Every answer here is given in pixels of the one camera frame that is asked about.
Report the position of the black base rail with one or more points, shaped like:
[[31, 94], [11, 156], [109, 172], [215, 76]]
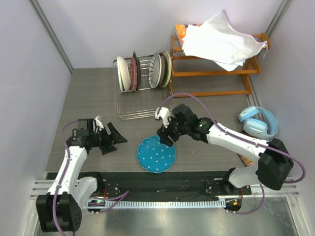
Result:
[[164, 187]]

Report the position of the cream plate with red rim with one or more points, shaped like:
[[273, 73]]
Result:
[[164, 69]]

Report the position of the slotted cable duct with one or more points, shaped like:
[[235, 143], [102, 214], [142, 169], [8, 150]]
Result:
[[100, 205]]

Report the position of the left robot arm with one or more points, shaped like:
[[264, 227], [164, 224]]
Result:
[[60, 209]]

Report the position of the white cloth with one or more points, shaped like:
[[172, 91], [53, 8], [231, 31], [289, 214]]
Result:
[[218, 41]]

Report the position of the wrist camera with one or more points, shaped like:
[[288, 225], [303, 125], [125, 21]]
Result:
[[163, 114], [98, 124]]

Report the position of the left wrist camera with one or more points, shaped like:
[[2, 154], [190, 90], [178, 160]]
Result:
[[98, 124]]

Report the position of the cream green plate with twig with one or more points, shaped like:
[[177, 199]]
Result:
[[169, 66]]

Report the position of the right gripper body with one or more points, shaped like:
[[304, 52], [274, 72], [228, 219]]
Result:
[[173, 126]]

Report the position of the white plate in rack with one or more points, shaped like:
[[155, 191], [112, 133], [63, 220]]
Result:
[[123, 74]]

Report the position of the metal wire dish rack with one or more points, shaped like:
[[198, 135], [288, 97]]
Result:
[[140, 103]]

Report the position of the white plate with blue stripes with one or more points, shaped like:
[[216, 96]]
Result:
[[155, 70]]

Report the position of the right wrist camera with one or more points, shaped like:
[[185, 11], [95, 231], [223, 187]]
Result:
[[163, 114]]

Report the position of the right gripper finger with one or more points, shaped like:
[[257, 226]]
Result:
[[162, 135], [169, 140]]

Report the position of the wooden orange rack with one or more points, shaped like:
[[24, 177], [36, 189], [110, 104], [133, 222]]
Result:
[[251, 67]]

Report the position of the black plate in rack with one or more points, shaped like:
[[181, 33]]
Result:
[[138, 69]]

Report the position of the light blue headphones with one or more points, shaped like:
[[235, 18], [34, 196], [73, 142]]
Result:
[[258, 128]]

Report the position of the dark book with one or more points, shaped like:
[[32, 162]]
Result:
[[247, 162]]

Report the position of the pink dotted plate in rack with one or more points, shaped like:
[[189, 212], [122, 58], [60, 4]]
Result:
[[133, 74]]

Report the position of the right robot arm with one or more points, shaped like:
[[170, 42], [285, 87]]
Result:
[[271, 162]]

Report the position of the orange package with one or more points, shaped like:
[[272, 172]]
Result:
[[180, 31]]

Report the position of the blue plate with white dots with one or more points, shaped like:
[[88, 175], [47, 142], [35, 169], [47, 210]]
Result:
[[155, 157]]

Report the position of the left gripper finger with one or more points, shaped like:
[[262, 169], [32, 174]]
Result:
[[113, 131], [117, 138]]

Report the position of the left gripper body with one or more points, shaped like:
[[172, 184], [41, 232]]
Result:
[[105, 142]]

